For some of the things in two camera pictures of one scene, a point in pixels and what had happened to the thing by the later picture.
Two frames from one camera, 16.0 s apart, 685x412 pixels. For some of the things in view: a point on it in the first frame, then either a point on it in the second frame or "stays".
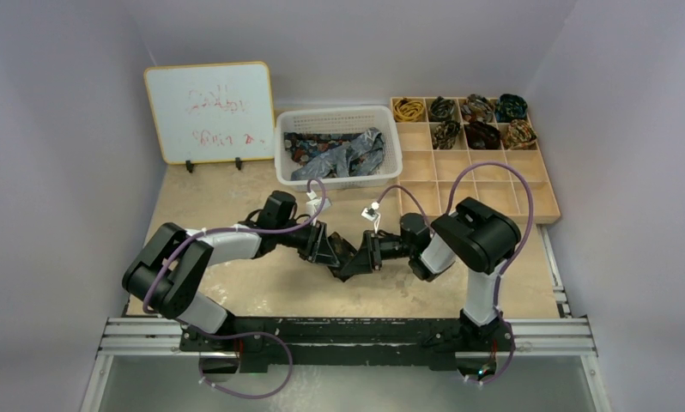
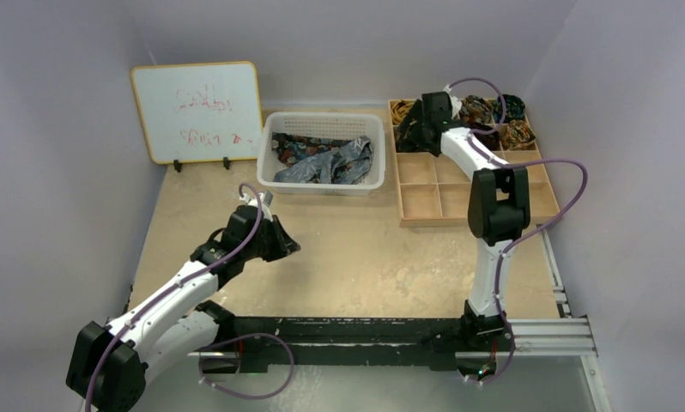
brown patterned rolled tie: x=478 y=109 stays
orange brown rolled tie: x=519 y=135 stays
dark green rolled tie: x=509 y=107 stays
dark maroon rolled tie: x=481 y=136 stays
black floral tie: x=343 y=252 → x=403 y=146
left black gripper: x=322 y=253 → x=279 y=250
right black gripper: x=371 y=249 → x=413 y=131
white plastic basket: x=355 y=119 → x=324 y=126
